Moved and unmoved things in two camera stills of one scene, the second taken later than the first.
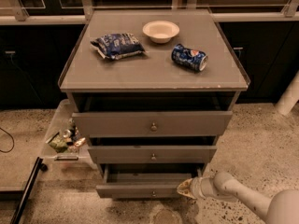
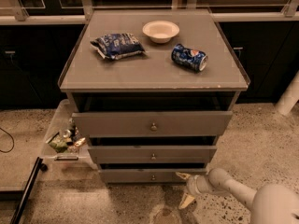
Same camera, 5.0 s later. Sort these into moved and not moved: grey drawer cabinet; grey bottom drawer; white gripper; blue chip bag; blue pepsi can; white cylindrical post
Moved: white gripper; grey bottom drawer
Not moved: blue chip bag; grey drawer cabinet; blue pepsi can; white cylindrical post
